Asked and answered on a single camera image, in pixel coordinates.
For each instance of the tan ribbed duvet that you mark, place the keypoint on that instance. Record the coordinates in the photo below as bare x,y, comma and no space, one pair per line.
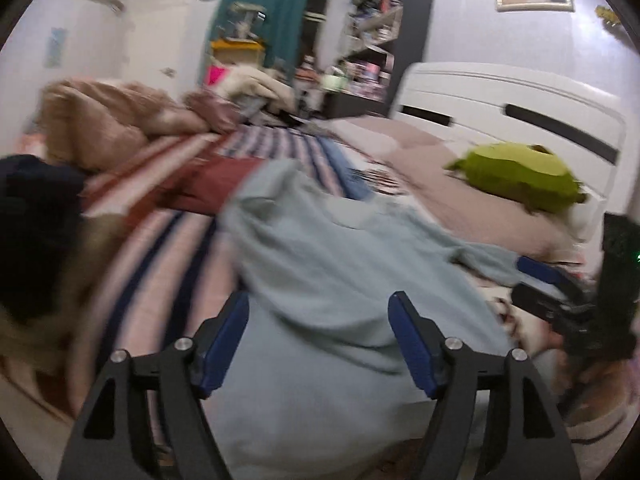
96,125

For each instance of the dark red folded garment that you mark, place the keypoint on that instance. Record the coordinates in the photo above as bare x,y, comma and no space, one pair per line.
202,186

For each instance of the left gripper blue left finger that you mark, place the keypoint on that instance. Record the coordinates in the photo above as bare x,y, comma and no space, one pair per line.
216,341

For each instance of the blue wall poster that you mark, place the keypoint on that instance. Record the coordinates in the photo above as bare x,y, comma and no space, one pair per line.
55,48

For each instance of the light blue long-sleeve shirt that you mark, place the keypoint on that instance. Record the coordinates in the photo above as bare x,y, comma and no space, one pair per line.
318,388

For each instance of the pink ribbed pillow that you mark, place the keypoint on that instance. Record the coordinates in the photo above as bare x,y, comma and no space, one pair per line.
476,216

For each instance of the olive green folded garment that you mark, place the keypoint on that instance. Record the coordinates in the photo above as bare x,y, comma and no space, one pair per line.
38,331

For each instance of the mauve satin bag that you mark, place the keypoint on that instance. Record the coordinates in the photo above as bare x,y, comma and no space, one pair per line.
222,116

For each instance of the striped fleece bed blanket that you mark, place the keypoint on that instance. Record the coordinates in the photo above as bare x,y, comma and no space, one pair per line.
175,264

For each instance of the teal curtain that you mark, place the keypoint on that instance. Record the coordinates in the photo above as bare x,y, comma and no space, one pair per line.
280,32

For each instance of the green avocado plush toy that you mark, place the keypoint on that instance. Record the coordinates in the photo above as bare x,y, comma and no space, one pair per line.
527,174

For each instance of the white door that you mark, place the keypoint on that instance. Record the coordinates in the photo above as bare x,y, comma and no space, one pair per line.
152,47

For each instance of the yellow shelf unit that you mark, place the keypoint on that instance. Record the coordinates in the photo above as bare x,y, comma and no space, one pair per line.
238,52

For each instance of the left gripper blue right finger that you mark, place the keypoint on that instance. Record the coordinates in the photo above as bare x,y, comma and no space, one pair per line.
420,342

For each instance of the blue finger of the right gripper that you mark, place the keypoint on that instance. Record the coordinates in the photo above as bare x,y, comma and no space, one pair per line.
567,283

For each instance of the cream blanket pile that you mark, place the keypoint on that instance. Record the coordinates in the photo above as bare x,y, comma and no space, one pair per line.
247,80

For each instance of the white bed headboard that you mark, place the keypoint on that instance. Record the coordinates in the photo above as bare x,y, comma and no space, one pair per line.
589,129

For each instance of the dark bookshelf with items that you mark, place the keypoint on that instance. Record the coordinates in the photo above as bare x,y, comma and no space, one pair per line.
381,40

